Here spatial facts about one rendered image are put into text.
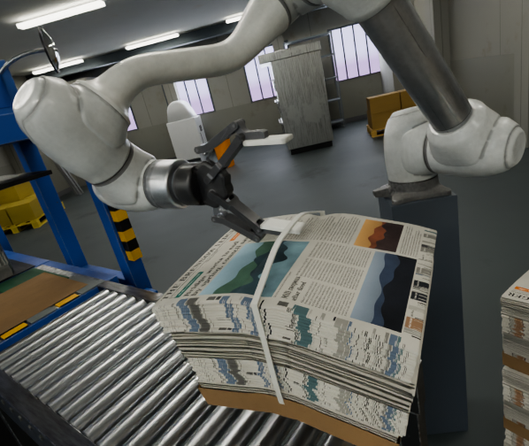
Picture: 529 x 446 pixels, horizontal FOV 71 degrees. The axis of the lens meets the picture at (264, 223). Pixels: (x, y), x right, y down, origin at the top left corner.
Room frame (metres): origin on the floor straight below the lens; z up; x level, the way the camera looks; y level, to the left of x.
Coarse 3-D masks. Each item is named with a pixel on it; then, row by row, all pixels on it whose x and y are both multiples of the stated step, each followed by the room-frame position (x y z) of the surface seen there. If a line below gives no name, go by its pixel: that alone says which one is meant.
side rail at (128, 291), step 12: (108, 288) 1.43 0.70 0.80; (120, 288) 1.40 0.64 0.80; (132, 288) 1.37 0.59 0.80; (144, 300) 1.26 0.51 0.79; (156, 300) 1.22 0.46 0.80; (420, 360) 0.65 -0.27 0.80; (420, 372) 0.64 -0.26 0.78; (420, 384) 0.63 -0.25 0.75; (420, 396) 0.63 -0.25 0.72; (420, 408) 0.62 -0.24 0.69
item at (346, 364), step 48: (336, 240) 0.56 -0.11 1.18; (384, 240) 0.54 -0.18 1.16; (432, 240) 0.53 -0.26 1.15; (336, 288) 0.44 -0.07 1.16; (384, 288) 0.43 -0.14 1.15; (288, 336) 0.41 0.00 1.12; (336, 336) 0.37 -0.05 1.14; (384, 336) 0.35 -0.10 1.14; (336, 384) 0.39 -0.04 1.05; (384, 384) 0.35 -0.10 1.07; (384, 432) 0.37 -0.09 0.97
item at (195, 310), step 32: (224, 256) 0.62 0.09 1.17; (256, 256) 0.57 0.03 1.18; (192, 288) 0.54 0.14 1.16; (224, 288) 0.49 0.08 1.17; (160, 320) 0.54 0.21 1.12; (192, 320) 0.50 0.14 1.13; (224, 320) 0.46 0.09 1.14; (192, 352) 0.52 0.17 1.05; (224, 352) 0.48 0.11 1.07; (224, 384) 0.50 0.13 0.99; (256, 384) 0.47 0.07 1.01
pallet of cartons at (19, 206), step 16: (0, 192) 7.16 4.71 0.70; (16, 192) 7.17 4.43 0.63; (32, 192) 7.65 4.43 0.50; (0, 208) 6.73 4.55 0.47; (16, 208) 6.58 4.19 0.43; (32, 208) 6.63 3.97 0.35; (64, 208) 7.76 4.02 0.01; (0, 224) 6.57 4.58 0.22; (16, 224) 6.57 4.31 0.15; (32, 224) 6.57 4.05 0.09
